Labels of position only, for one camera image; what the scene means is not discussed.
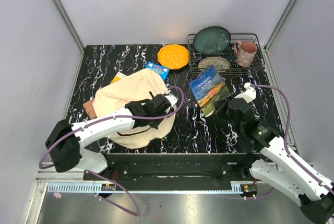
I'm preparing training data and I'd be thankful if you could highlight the beige canvas backpack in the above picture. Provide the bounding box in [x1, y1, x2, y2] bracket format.
[92, 68, 175, 149]

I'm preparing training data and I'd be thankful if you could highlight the blue treehouse book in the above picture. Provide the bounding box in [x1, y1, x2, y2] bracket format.
[146, 62, 170, 80]

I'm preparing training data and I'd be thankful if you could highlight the Animal Farm book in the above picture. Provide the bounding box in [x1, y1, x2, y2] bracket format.
[189, 65, 231, 117]

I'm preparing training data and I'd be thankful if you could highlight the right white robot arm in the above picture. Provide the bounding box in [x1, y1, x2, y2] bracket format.
[217, 98, 333, 223]

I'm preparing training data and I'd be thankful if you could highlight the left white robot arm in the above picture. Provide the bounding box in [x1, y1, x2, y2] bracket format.
[43, 94, 177, 180]

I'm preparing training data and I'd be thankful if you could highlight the yellow illustrated book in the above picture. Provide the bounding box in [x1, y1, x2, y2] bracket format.
[110, 72, 127, 84]

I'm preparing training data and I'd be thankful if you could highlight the beige patterned plate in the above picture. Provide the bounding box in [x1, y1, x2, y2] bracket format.
[198, 56, 231, 72]

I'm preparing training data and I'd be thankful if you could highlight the orange polka dot plate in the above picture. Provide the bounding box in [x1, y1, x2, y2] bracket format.
[157, 44, 189, 70]

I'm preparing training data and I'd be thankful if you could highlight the pink patterned mug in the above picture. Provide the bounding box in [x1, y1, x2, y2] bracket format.
[234, 41, 258, 67]

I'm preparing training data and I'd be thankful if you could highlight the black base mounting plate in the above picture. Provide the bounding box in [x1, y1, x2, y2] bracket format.
[97, 153, 265, 182]

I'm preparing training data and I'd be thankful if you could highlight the brown leather wallet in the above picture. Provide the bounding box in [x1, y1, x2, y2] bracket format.
[83, 98, 97, 119]

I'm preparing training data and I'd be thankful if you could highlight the dark teal plate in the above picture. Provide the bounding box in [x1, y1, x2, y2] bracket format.
[193, 26, 232, 55]

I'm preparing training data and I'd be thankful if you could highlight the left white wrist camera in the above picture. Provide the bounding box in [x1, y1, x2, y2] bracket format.
[164, 93, 178, 109]

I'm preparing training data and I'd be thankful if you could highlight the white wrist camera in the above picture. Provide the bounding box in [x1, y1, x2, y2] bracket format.
[164, 93, 178, 109]
[234, 82, 256, 103]

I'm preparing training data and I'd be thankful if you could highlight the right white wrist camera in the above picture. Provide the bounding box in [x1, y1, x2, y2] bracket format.
[234, 82, 256, 103]

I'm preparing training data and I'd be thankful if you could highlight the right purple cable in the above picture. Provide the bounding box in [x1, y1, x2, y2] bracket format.
[229, 84, 334, 200]

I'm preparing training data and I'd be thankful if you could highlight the purple cable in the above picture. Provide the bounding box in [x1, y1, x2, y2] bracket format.
[38, 86, 185, 216]
[229, 84, 334, 200]

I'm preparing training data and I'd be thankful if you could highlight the black wire dish rack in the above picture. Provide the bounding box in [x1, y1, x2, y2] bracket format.
[187, 33, 265, 78]

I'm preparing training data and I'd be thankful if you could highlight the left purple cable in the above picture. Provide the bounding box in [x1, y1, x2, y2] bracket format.
[38, 86, 185, 216]

